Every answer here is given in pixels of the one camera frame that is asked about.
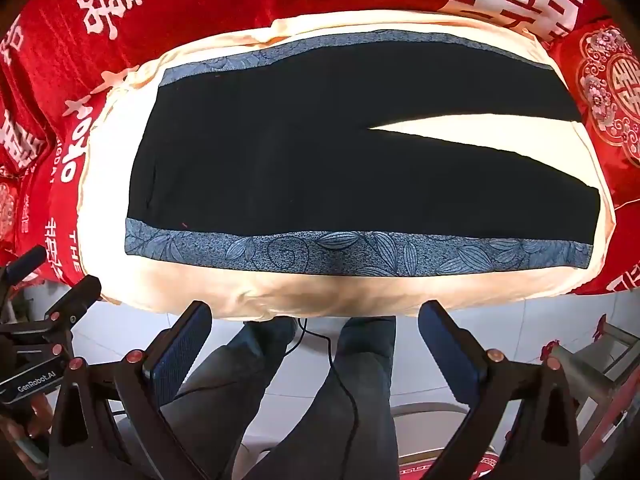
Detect black pants blue patterned trim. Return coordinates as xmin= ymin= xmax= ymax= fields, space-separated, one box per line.
xmin=125 ymin=29 xmax=601 ymax=278

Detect person's left hand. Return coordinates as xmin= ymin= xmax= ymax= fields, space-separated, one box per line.
xmin=1 ymin=393 xmax=53 ymax=479

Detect grey red metal chair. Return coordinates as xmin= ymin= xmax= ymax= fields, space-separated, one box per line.
xmin=540 ymin=316 xmax=639 ymax=465

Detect person's left leg jeans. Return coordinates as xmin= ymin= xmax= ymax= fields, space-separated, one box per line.
xmin=162 ymin=316 xmax=297 ymax=479

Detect person's leg jeans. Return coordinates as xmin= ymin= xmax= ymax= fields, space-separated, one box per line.
xmin=162 ymin=316 xmax=297 ymax=479
xmin=246 ymin=316 xmax=399 ymax=480

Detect round stool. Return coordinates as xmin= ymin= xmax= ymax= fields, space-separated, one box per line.
xmin=392 ymin=402 xmax=468 ymax=480

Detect person's right leg jeans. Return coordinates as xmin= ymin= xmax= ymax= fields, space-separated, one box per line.
xmin=246 ymin=316 xmax=399 ymax=480

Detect red sofa cover white characters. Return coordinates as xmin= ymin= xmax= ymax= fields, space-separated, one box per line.
xmin=1 ymin=0 xmax=639 ymax=294

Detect peach cushion cover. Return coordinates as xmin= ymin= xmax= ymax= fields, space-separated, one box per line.
xmin=77 ymin=10 xmax=616 ymax=321

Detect red embroidered pillow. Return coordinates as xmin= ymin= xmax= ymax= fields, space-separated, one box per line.
xmin=548 ymin=18 xmax=640 ymax=208

